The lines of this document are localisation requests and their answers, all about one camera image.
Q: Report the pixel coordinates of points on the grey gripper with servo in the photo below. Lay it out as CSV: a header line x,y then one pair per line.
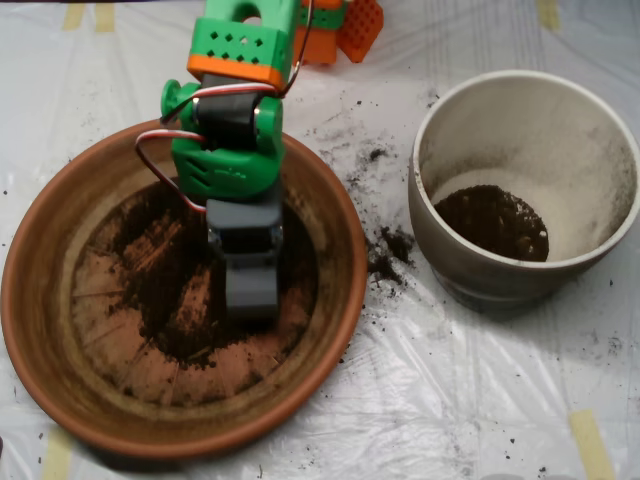
x,y
245,217

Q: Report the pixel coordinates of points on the dark soil pile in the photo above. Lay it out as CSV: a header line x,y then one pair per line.
x,y
160,280

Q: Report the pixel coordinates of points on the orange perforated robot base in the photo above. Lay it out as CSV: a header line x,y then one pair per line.
x,y
360,30

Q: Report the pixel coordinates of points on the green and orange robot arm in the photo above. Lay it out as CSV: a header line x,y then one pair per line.
x,y
225,170

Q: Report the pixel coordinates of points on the terracotta saucer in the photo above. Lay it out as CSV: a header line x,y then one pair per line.
x,y
30,300

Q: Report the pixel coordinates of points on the white ceramic pot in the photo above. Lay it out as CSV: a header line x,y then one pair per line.
x,y
550,125

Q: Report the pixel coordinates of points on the clear plastic sheet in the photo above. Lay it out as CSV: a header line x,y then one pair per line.
x,y
450,375

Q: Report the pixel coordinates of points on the beige masking tape strip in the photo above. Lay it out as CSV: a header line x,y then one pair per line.
x,y
592,445
105,17
74,17
57,455
548,15

